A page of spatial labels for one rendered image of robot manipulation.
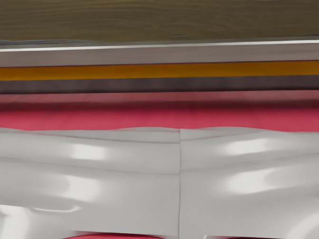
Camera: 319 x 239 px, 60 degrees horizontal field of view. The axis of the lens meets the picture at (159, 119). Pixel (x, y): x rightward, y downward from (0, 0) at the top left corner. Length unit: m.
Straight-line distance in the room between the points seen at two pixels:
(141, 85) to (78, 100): 0.05
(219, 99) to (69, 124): 0.09
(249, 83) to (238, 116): 0.03
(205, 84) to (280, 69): 0.04
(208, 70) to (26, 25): 0.11
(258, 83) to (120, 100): 0.09
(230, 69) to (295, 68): 0.04
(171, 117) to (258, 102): 0.06
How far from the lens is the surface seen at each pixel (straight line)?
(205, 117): 0.15
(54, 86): 0.19
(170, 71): 0.17
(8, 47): 0.18
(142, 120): 0.15
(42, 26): 0.17
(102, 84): 0.18
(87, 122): 0.16
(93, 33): 0.16
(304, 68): 0.19
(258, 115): 0.16
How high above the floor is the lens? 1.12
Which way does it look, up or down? 34 degrees down
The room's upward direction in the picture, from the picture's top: 4 degrees counter-clockwise
